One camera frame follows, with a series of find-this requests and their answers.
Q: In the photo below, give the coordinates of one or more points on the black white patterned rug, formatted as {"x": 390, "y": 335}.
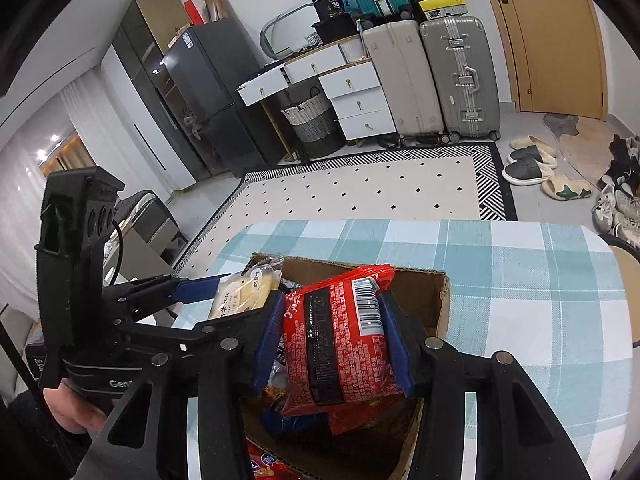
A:
{"x": 360, "y": 190}

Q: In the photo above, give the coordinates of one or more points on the clear pastry packet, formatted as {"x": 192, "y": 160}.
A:
{"x": 245, "y": 290}

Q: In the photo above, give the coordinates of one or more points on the dark grey fridge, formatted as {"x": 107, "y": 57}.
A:
{"x": 215, "y": 95}

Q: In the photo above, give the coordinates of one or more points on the dark glass cabinet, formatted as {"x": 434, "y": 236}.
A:
{"x": 150, "y": 90}

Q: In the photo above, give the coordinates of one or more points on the red bag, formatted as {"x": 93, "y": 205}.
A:
{"x": 194, "y": 10}

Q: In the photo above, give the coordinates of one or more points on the grey slipper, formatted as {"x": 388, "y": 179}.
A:
{"x": 532, "y": 156}
{"x": 525, "y": 172}

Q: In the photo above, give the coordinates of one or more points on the bent metal tube frame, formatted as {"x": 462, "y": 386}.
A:
{"x": 280, "y": 25}

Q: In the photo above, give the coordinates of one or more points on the black printed box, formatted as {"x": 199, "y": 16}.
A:
{"x": 330, "y": 2}

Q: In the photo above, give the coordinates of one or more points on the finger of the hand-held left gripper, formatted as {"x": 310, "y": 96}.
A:
{"x": 200, "y": 290}
{"x": 195, "y": 332}

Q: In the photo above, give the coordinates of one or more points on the blue cookie packet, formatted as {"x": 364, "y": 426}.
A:
{"x": 280, "y": 422}

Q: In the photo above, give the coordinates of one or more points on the grey armchair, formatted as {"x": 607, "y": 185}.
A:
{"x": 145, "y": 220}

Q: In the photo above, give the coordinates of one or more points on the black plastic bin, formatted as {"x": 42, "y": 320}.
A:
{"x": 334, "y": 27}

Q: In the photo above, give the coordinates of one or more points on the white desk with drawers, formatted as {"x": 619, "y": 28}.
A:
{"x": 300, "y": 67}

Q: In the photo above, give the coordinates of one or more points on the person's left hand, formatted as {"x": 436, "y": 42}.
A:
{"x": 70, "y": 410}

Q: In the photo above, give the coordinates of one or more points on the pile of shoes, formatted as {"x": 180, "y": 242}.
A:
{"x": 620, "y": 195}

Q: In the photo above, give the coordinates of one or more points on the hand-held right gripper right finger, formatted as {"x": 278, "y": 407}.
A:
{"x": 397, "y": 350}

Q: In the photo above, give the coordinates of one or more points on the red cone snack packet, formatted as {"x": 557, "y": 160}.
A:
{"x": 267, "y": 462}

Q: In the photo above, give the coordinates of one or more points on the red cookie packet black label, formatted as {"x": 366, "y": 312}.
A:
{"x": 340, "y": 345}

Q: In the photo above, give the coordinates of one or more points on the white drawer chest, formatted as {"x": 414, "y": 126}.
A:
{"x": 357, "y": 100}

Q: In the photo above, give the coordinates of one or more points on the round stool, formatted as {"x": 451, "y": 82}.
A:
{"x": 627, "y": 280}

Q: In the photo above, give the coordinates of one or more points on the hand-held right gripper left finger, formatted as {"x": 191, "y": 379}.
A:
{"x": 267, "y": 350}

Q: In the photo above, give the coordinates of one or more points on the grey brown door mat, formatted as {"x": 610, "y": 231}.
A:
{"x": 585, "y": 145}

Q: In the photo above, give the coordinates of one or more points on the beige suitcase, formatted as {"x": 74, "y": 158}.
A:
{"x": 400, "y": 80}

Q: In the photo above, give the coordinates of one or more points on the woven laundry basket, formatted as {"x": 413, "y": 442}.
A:
{"x": 312, "y": 125}

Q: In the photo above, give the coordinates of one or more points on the beige slipper green star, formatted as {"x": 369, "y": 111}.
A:
{"x": 567, "y": 189}

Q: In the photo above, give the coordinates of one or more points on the silver suitcase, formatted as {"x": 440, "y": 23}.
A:
{"x": 462, "y": 75}

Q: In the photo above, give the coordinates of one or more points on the person's left forearm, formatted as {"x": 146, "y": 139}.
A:
{"x": 35, "y": 450}

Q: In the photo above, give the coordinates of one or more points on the brown cardboard box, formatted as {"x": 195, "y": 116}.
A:
{"x": 435, "y": 300}

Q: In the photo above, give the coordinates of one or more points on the wooden door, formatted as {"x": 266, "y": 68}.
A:
{"x": 545, "y": 35}

